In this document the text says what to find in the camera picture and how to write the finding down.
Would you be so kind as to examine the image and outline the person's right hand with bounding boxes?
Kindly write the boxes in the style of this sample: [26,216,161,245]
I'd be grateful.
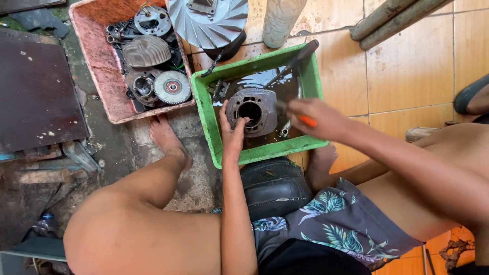
[287,97,350,142]

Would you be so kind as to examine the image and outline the person's left hand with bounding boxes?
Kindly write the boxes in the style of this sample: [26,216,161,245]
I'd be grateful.
[219,99,251,156]

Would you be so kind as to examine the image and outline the orange handled brush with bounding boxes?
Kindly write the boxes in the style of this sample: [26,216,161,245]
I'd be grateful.
[274,99,318,129]

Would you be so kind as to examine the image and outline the grey engine cylinder block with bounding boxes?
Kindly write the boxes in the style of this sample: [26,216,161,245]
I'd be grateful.
[225,88,279,138]

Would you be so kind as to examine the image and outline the silver metal wrench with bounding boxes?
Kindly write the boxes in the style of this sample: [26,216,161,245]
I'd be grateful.
[278,85,303,139]

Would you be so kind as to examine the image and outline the black rubber seat pad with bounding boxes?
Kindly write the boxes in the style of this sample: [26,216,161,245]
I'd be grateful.
[239,156,315,223]

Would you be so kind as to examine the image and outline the small greasy metal part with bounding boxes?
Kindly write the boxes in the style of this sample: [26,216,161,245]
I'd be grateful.
[208,79,230,103]

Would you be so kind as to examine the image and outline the grey dusty bottle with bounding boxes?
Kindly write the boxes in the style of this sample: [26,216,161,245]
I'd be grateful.
[262,0,308,49]

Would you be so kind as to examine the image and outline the black round engine part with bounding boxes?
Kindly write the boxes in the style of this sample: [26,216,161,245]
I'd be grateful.
[202,30,247,62]

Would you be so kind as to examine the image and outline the green plastic tray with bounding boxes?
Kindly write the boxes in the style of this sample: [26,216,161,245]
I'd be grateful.
[190,42,329,170]

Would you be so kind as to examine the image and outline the beige worn sandal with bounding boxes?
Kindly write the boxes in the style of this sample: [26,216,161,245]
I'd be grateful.
[404,121,461,143]

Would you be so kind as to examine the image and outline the person's floral grey shorts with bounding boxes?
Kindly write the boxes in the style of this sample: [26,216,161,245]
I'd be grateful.
[211,177,425,272]

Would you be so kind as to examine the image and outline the grey metal pipes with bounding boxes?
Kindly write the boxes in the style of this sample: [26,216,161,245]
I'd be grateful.
[349,0,453,52]

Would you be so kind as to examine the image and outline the finned silver variator pulley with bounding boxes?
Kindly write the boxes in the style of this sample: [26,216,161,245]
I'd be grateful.
[168,0,249,50]

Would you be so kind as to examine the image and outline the toothed gear disc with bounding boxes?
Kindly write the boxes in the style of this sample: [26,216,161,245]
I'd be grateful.
[154,70,192,106]

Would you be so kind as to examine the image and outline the person's right leg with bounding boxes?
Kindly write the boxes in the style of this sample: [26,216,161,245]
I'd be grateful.
[303,142,476,245]

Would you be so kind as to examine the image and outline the person's leg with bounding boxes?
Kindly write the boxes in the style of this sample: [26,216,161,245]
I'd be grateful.
[303,142,476,245]
[63,115,223,275]

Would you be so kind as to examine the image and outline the person's black waistband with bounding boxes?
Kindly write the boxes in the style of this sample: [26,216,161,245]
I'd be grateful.
[258,238,372,275]

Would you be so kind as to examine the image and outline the round clutch housing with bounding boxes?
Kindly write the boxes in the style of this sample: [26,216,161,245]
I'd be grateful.
[124,67,164,108]

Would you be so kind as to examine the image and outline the finned cylinder head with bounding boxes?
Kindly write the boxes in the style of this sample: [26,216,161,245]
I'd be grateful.
[122,35,172,69]

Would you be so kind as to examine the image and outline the black sandal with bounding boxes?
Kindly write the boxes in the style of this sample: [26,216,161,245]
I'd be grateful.
[453,73,489,116]

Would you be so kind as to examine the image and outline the person's left leg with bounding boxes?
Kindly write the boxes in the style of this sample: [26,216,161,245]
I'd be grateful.
[63,115,223,275]

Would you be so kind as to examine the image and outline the heap of small engine parts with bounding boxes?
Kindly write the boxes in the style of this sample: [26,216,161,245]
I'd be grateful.
[105,17,186,112]

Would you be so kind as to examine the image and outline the pink plastic tray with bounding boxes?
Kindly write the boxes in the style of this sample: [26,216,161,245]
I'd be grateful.
[68,0,196,125]

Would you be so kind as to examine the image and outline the rusty metal plate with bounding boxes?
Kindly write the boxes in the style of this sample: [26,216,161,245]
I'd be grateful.
[0,28,90,154]

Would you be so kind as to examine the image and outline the clear plastic bottle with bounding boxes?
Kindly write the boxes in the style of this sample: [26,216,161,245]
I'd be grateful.
[31,211,59,239]

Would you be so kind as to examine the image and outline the light blue board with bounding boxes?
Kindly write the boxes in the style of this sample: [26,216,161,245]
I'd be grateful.
[0,236,68,264]

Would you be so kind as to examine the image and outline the black handled screwdriver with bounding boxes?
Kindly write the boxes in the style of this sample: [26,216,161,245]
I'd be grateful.
[263,39,320,91]

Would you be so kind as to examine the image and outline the black rubber strap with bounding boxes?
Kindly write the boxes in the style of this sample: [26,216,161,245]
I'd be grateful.
[200,49,225,78]

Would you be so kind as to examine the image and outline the round stator plate with wires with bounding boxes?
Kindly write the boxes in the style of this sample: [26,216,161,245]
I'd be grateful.
[133,2,173,37]

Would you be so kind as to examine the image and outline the grey metal bracket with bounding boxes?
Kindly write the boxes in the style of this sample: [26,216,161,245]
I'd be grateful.
[62,140,103,175]

